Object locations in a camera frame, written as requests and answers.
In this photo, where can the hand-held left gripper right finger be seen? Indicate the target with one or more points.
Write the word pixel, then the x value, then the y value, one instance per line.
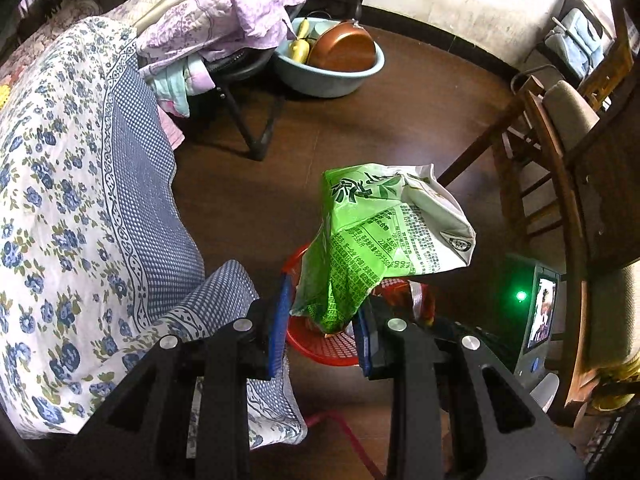
pixel 364 345

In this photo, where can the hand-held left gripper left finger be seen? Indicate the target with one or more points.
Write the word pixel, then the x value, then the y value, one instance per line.
pixel 280 320

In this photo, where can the red plastic basket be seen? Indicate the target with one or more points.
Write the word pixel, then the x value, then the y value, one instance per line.
pixel 325 349

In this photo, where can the dark red snack packet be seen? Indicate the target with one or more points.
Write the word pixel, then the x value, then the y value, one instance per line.
pixel 422 306

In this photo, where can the green snack packet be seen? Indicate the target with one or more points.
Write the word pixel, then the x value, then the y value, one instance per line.
pixel 360 250

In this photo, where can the wooden chair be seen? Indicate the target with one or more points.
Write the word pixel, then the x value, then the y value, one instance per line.
pixel 545 200

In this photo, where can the dark wooden table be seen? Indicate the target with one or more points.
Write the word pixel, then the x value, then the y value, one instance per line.
pixel 610 185

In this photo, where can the black folding stool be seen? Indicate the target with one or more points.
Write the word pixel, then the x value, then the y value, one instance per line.
pixel 255 140

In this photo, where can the beige cushion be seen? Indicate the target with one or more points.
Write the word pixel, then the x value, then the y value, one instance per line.
pixel 570 115

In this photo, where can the light blue basin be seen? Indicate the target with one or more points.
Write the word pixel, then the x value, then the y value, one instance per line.
pixel 320 84

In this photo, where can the blue floral bedsheet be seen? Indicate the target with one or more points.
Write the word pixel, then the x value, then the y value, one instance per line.
pixel 60 185

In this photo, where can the mint and pink cloth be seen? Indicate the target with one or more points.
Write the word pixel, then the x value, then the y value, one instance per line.
pixel 172 85

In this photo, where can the yellow plastic object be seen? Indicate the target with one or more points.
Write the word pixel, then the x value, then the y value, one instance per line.
pixel 299 50

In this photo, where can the copper pan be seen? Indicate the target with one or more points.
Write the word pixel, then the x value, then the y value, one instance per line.
pixel 345 47

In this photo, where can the light blue bag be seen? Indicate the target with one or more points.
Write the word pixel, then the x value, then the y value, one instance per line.
pixel 575 45

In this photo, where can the purple cloth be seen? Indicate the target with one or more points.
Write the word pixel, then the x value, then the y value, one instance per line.
pixel 225 15

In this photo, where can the dark pink floral pillow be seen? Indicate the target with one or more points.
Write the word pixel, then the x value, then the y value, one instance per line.
pixel 60 12

